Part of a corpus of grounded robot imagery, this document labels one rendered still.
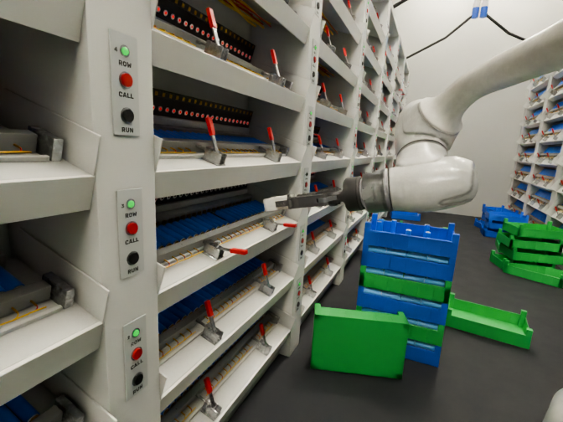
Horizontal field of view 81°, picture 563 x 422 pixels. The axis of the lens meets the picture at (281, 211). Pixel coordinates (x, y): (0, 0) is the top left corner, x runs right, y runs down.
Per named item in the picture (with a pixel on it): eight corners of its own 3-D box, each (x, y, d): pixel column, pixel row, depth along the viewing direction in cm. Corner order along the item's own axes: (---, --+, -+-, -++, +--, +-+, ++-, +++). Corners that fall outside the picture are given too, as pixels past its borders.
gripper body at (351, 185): (365, 174, 74) (326, 180, 78) (358, 177, 67) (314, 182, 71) (369, 207, 75) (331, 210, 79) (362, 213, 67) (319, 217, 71)
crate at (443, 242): (451, 243, 125) (454, 223, 123) (456, 259, 106) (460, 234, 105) (370, 231, 136) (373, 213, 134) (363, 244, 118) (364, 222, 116)
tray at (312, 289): (338, 274, 178) (347, 251, 174) (296, 326, 123) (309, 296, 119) (304, 256, 184) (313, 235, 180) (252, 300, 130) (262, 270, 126)
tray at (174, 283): (293, 234, 107) (302, 208, 105) (152, 317, 53) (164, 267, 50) (243, 208, 114) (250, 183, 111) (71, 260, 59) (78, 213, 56)
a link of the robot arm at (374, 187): (385, 168, 64) (355, 172, 66) (391, 214, 65) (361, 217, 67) (391, 167, 72) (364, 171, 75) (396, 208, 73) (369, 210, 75)
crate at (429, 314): (441, 301, 129) (445, 282, 128) (445, 326, 111) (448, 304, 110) (364, 285, 141) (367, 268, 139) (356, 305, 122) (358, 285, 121)
